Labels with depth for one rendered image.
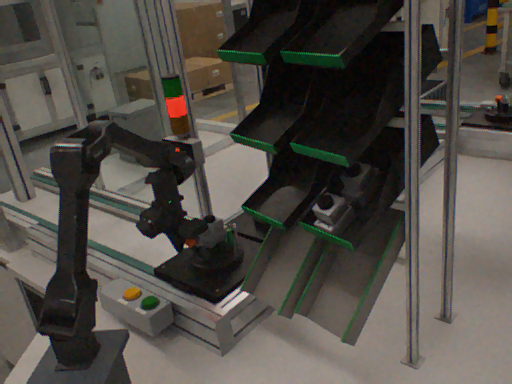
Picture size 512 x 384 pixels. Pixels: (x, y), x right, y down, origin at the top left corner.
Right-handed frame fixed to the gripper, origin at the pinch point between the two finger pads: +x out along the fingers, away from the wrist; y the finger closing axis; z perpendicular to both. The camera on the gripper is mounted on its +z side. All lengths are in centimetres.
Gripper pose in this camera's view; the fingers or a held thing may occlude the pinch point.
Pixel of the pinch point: (177, 240)
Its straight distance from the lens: 126.2
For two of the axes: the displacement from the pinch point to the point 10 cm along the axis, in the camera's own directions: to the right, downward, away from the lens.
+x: 1.3, 8.9, 4.3
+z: -6.5, 4.1, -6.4
